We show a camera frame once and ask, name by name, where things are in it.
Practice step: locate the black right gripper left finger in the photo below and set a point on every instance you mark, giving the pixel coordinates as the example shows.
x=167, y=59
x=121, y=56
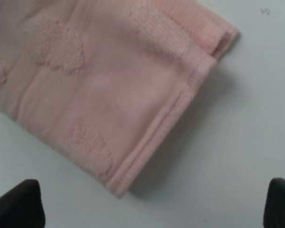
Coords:
x=22, y=207

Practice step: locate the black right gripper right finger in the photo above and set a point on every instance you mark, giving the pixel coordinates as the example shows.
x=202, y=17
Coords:
x=274, y=212

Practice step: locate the pink towel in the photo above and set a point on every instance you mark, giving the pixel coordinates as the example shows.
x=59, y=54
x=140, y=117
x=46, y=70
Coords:
x=103, y=82

